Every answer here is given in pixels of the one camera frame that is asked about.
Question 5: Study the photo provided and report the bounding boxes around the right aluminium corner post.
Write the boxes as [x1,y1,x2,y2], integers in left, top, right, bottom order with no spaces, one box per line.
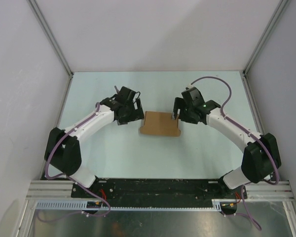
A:
[243,0,291,76]

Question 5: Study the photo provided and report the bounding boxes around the aluminium frame rail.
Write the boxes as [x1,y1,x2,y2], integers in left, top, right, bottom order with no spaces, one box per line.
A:
[27,179,294,200]

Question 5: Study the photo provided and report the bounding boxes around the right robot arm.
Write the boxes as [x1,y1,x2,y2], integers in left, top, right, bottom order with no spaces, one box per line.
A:
[172,87,282,198]

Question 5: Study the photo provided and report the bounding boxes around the left aluminium corner post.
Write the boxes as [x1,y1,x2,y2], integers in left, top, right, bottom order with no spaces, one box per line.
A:
[26,0,74,78]

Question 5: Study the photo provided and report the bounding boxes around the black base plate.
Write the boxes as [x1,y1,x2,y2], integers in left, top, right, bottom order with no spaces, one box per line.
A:
[72,177,246,200]

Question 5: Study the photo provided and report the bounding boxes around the grey slotted cable duct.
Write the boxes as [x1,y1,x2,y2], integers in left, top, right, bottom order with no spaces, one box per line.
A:
[34,199,223,212]

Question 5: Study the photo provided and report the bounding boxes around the aluminium corner post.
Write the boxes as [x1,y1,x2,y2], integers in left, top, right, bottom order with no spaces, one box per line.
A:
[243,0,291,76]
[26,0,74,78]

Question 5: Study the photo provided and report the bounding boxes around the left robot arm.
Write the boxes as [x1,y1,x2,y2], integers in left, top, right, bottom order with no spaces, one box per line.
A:
[44,86,145,198]

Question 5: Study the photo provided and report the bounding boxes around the brown cardboard box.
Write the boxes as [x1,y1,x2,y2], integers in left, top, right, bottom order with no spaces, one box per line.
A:
[139,111,181,137]

